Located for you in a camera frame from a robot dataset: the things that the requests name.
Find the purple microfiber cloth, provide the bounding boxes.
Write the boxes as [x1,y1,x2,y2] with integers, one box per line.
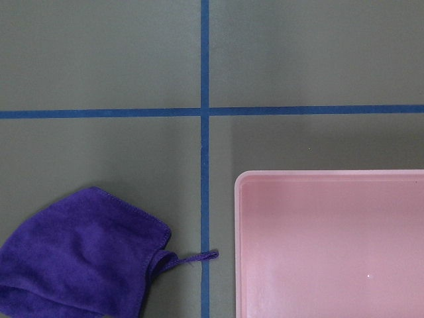
[0,186,220,318]

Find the pink plastic tray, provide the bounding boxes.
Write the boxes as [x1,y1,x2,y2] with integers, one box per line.
[235,170,423,317]

